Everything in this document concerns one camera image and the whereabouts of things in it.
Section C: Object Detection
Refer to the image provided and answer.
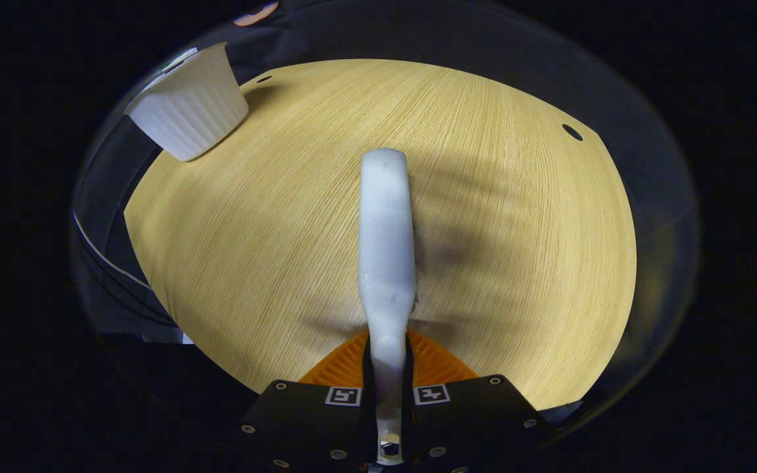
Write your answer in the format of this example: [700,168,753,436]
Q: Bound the white ribbed garbage bin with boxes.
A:
[125,42,250,163]

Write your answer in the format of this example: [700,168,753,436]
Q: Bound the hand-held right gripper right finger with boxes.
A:
[404,330,557,473]

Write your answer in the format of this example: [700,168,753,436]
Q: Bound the small white broom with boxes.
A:
[357,147,418,466]

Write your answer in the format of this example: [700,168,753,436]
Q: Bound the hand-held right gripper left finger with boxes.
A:
[241,330,380,473]

